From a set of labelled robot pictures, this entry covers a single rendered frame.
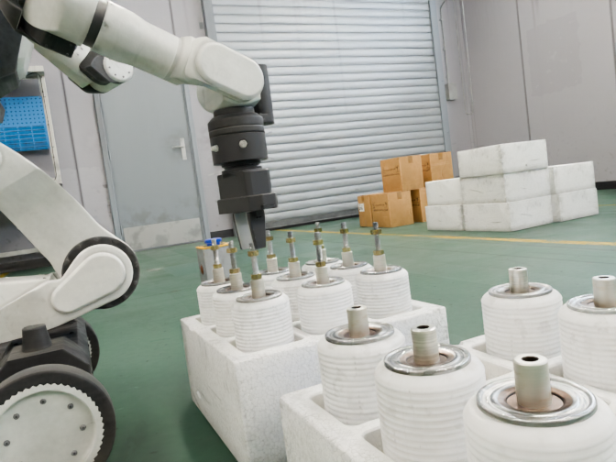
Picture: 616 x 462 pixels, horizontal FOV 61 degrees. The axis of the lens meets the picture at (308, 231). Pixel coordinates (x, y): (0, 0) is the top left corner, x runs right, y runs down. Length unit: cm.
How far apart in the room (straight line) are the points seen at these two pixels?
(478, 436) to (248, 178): 54
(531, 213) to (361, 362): 311
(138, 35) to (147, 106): 530
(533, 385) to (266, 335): 52
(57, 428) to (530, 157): 317
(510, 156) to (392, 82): 394
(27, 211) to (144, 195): 488
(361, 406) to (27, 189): 76
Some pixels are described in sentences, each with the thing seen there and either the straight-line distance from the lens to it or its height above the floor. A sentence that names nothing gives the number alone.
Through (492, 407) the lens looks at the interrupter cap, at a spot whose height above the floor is 25.
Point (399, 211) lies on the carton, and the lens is 468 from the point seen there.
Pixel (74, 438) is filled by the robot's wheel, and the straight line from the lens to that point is 94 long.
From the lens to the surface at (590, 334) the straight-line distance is 61.
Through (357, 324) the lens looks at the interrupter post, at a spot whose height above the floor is 27.
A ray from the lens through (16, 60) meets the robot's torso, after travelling 113.
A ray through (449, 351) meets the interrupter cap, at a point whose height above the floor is 25.
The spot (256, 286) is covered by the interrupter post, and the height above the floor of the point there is 27.
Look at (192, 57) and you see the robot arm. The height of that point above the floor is 62.
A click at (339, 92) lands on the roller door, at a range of 681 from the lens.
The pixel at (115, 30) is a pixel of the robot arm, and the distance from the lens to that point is 80.
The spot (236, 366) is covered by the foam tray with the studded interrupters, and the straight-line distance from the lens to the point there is 80.
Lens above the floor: 41
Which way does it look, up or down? 4 degrees down
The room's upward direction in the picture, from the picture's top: 7 degrees counter-clockwise
